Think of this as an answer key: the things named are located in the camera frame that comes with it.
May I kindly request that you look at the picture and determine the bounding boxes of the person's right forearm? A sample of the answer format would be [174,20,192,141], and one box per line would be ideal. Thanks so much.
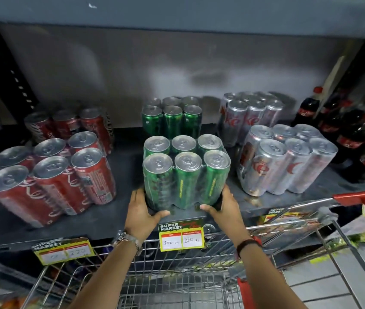
[237,243,309,309]

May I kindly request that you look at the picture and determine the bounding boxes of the person's left hand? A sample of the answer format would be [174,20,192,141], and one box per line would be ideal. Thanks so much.
[124,189,171,244]

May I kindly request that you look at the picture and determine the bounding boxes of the person's right hand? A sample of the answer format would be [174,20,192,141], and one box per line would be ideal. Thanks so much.
[199,185,251,245]

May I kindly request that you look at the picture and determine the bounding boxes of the yellow price tag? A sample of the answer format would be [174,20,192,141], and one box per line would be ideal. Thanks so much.
[34,238,96,266]
[259,207,300,225]
[158,219,206,252]

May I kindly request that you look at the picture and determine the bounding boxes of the red can six-pack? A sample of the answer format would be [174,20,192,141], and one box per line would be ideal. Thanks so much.
[0,131,117,228]
[24,107,115,155]

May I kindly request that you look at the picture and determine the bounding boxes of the metal shopping cart red handle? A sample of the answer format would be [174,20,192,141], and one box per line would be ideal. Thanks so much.
[18,191,365,309]

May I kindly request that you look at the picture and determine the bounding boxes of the person's left forearm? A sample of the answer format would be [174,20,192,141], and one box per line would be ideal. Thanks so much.
[68,238,142,309]

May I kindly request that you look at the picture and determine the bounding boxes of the green yellow snack packets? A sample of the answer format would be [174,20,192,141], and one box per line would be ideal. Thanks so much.
[308,219,365,265]

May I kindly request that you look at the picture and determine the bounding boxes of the grey metal shelf unit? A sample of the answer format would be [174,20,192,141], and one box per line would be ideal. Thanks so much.
[0,0,365,256]

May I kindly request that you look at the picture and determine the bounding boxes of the green can six-pack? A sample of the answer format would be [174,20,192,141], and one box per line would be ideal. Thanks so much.
[142,134,231,212]
[141,96,203,141]

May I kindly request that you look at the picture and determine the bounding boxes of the black and red wristband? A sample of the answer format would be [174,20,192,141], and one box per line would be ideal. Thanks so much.
[235,236,263,260]

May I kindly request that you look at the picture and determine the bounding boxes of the group of dark cola bottles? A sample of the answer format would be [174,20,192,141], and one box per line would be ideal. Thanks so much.
[290,86,365,184]

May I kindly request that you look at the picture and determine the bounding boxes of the silver can six-pack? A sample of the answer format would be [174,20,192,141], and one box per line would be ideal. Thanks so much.
[217,91,286,148]
[236,123,339,197]

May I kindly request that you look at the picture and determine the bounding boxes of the silver wrist watch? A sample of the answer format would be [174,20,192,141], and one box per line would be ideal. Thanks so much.
[111,230,144,256]

